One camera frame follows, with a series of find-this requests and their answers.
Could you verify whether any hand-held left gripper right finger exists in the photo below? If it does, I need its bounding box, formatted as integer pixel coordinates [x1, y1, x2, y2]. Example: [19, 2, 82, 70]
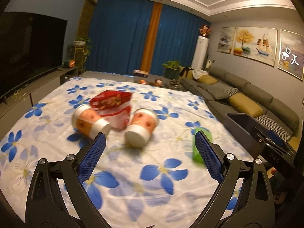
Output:
[190, 131, 278, 228]

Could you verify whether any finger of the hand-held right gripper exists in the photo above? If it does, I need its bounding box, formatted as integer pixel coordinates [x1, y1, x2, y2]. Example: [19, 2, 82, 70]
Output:
[252, 126, 289, 149]
[258, 144, 295, 170]

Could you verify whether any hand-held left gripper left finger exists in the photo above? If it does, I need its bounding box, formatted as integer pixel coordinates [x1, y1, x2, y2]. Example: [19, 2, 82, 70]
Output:
[25, 132, 106, 228]

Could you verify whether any grey plastic bin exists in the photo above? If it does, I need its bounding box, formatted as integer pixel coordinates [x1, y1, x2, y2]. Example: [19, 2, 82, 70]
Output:
[224, 113, 262, 158]

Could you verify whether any orange white paper cup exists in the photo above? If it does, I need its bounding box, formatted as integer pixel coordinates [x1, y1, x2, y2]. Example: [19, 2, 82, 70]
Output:
[125, 108, 159, 148]
[72, 104, 111, 140]

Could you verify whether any red white snack packet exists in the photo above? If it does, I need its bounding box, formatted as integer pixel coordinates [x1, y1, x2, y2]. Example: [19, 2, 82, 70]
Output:
[90, 90, 133, 131]

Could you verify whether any black white patterned cushion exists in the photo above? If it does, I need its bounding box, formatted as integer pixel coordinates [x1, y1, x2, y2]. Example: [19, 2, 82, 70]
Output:
[255, 114, 291, 140]
[221, 87, 238, 98]

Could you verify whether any large yellow cushion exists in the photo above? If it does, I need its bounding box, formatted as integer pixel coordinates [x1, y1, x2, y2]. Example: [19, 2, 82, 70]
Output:
[229, 93, 264, 117]

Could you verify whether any grey sofa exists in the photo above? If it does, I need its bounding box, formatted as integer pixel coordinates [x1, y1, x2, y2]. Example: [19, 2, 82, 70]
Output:
[179, 66, 301, 145]

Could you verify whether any blue floral bed sheet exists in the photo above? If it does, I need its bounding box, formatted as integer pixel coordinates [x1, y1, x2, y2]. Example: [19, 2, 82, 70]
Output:
[0, 77, 256, 228]

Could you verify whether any flat grey cushion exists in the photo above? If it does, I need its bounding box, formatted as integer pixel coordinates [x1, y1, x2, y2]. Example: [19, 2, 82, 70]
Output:
[198, 83, 230, 100]

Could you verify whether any small yellow cushion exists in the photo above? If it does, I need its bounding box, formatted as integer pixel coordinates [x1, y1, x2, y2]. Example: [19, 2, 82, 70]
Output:
[197, 75, 218, 85]

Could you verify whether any dark coffee table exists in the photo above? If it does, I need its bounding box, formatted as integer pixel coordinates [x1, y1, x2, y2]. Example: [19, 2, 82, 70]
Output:
[133, 70, 188, 92]

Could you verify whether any white cloth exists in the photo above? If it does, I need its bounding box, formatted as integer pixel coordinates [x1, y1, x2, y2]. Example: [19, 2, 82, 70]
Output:
[193, 68, 207, 79]

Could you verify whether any painting with white characters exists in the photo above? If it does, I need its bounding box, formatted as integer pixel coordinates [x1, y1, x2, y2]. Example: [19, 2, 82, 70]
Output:
[277, 30, 304, 80]

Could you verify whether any grey television stand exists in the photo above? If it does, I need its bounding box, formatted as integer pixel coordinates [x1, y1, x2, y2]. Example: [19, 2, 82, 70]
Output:
[0, 66, 79, 121]

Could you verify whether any black garment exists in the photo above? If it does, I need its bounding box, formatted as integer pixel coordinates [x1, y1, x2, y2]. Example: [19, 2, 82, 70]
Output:
[179, 66, 194, 79]

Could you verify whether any sailboat tree painting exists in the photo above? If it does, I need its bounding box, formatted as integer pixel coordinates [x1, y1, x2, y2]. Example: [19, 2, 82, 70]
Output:
[233, 27, 278, 66]

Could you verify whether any printed gift box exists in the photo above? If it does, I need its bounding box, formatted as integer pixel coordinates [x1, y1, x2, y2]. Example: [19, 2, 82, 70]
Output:
[133, 70, 150, 83]

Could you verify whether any green potted plant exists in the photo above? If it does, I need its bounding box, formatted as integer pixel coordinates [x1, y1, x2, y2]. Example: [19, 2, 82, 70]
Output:
[162, 60, 181, 79]

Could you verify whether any metal plant stand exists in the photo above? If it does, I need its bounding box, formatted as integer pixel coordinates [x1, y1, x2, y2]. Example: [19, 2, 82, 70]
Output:
[68, 46, 83, 75]

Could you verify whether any white standing air conditioner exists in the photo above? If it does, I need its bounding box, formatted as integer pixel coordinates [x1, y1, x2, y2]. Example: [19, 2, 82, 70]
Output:
[192, 36, 209, 70]

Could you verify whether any small grey landscape painting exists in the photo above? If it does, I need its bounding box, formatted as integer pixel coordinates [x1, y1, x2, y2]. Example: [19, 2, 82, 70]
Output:
[217, 27, 236, 54]

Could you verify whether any trailing potted plant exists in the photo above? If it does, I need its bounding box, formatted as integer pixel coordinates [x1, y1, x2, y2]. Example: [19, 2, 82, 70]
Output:
[71, 37, 93, 72]

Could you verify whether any black television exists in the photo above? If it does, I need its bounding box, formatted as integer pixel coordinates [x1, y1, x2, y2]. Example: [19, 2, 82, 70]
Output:
[0, 12, 68, 98]

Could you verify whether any blue curtain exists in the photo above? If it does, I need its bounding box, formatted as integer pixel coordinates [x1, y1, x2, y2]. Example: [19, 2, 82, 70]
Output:
[152, 5, 212, 76]
[84, 0, 155, 75]

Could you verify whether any red gold flower decoration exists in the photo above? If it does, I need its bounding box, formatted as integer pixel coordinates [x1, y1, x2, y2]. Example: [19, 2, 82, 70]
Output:
[199, 24, 212, 37]

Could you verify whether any brown wooden panel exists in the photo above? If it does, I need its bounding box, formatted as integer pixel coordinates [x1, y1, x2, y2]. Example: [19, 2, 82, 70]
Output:
[79, 0, 97, 74]

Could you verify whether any orange curtain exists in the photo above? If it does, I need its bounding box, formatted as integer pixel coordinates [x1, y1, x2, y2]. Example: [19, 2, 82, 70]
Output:
[140, 2, 163, 75]

